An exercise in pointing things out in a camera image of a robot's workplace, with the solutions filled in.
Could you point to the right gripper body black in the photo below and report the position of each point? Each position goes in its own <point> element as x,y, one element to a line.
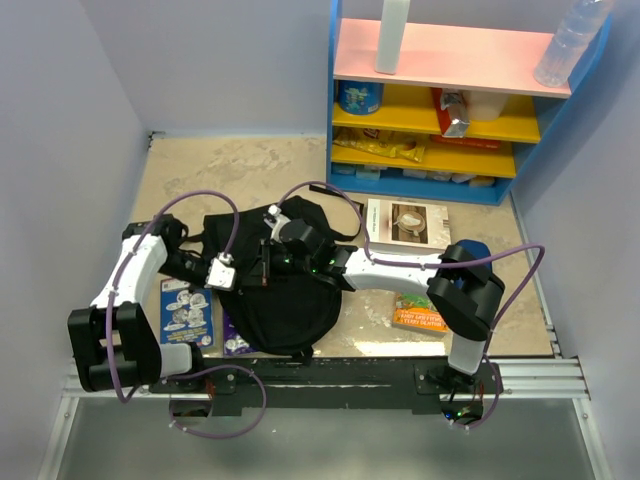
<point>279,262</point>

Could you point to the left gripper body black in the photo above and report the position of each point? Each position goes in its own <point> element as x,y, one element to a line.
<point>185,267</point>

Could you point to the black student backpack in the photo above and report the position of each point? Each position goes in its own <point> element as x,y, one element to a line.
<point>290,315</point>

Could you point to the blue cartoon book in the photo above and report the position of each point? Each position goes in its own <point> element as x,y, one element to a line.
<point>186,314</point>

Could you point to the purple book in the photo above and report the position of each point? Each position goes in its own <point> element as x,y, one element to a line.
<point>234,345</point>

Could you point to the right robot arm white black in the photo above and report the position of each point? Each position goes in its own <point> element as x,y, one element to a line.
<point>467,298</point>

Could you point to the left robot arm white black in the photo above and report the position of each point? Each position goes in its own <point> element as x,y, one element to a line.
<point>113,333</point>

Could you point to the yellow chips bag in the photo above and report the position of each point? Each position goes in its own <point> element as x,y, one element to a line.
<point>384,143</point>

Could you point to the white coffee cover book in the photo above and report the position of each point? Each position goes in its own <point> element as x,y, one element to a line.
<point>399,227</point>

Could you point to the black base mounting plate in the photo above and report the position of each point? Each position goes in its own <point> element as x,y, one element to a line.
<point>422,385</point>

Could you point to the orange treehouse book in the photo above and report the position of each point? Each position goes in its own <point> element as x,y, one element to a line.
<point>417,313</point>

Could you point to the blue pencil case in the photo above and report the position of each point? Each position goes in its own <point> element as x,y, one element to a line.
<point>476,248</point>

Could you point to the blue round tin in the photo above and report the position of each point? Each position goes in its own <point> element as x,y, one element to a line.
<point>359,98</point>

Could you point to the red flat packet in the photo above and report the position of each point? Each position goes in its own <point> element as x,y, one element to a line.
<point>475,143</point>

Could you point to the colourful wooden shelf unit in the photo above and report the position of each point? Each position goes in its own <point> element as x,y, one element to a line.
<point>454,57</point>

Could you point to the white plastic tub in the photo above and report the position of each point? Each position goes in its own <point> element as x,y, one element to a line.
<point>485,106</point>

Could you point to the white tall bottle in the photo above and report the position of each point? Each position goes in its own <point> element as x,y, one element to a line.
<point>392,25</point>

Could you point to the clear plastic water bottle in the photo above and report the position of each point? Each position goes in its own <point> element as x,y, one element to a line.
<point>575,32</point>

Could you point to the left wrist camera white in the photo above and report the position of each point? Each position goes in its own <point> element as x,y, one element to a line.
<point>221,274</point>

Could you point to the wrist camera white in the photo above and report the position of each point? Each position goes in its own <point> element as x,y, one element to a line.
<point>276,217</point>
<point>221,274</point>

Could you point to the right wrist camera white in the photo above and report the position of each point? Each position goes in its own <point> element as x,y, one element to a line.
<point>276,217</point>

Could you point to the aluminium rail frame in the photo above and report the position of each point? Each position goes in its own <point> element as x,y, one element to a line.
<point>393,415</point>

